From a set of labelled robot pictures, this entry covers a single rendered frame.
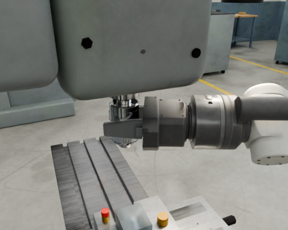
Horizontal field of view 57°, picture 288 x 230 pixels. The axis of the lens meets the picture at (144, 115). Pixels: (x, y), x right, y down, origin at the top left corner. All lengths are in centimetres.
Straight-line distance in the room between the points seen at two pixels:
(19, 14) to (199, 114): 26
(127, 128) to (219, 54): 486
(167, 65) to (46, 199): 200
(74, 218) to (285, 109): 55
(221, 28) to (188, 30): 481
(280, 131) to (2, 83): 36
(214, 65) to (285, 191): 324
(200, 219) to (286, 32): 604
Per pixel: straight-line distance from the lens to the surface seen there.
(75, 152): 99
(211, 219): 64
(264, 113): 40
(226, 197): 223
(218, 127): 40
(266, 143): 43
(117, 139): 43
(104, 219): 56
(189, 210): 65
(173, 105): 43
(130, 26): 29
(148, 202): 60
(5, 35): 26
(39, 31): 26
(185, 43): 33
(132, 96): 40
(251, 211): 217
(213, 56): 514
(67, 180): 87
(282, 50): 657
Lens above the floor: 143
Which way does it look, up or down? 25 degrees down
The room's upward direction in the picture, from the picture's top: straight up
